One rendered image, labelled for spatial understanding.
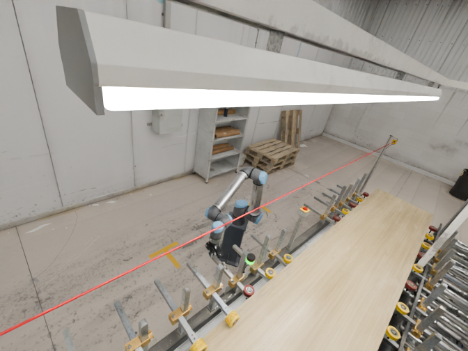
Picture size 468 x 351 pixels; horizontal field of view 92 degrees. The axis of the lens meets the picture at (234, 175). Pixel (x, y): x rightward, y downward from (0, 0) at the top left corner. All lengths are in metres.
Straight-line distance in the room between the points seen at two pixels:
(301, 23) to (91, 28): 0.31
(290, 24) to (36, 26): 2.93
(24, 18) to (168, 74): 2.95
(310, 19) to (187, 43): 0.25
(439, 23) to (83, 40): 9.12
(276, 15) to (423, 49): 8.78
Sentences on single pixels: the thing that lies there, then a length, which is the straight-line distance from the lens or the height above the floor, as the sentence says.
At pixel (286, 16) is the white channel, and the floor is 2.43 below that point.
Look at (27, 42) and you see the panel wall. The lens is 3.19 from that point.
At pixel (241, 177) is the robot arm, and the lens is 2.09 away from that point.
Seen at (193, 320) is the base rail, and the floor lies 0.70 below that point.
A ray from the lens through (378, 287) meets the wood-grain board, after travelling 2.37.
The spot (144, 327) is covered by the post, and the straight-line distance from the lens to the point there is 1.43.
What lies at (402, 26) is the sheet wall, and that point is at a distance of 9.32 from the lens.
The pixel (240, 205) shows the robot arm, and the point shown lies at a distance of 2.55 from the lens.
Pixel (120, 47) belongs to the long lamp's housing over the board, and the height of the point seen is 2.36.
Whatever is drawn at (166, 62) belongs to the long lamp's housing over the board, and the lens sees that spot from 0.26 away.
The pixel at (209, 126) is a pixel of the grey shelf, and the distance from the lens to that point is 4.04.
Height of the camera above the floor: 2.38
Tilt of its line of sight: 29 degrees down
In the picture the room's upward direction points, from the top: 12 degrees clockwise
